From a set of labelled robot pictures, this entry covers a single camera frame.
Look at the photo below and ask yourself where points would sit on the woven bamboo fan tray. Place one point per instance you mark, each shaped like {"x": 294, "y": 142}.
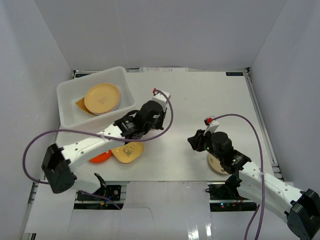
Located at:
{"x": 81, "y": 104}

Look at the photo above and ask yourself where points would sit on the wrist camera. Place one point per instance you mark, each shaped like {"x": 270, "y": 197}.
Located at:
{"x": 161, "y": 97}
{"x": 211, "y": 125}

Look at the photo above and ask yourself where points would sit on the yellow round plate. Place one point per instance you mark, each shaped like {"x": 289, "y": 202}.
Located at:
{"x": 102, "y": 98}

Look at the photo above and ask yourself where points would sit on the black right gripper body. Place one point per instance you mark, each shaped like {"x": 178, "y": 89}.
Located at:
{"x": 205, "y": 141}

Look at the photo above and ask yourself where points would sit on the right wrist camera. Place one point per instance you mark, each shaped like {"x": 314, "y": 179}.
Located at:
{"x": 211, "y": 125}

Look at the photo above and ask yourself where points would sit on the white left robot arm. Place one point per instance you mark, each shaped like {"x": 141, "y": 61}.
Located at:
{"x": 61, "y": 163}

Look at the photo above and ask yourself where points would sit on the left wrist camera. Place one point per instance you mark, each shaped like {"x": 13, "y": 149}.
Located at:
{"x": 161, "y": 97}

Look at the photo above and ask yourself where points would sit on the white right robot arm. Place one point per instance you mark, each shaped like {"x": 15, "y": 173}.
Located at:
{"x": 299, "y": 209}

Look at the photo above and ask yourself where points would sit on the yellow square panda plate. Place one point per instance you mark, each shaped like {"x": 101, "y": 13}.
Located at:
{"x": 128, "y": 153}

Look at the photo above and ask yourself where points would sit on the white plastic bin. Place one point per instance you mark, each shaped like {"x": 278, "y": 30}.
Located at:
{"x": 70, "y": 91}

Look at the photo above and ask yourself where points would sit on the paper sheet at back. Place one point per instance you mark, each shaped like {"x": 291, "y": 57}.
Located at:
{"x": 163, "y": 69}

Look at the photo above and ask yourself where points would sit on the orange round plate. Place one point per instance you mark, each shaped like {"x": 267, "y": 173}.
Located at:
{"x": 101, "y": 157}

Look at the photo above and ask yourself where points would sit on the beige floral round plate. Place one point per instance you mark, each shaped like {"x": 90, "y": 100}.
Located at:
{"x": 214, "y": 163}

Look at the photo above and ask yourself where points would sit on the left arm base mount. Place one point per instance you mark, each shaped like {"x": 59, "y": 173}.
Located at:
{"x": 105, "y": 198}

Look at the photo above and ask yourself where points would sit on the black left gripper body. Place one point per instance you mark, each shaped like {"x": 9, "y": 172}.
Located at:
{"x": 161, "y": 119}

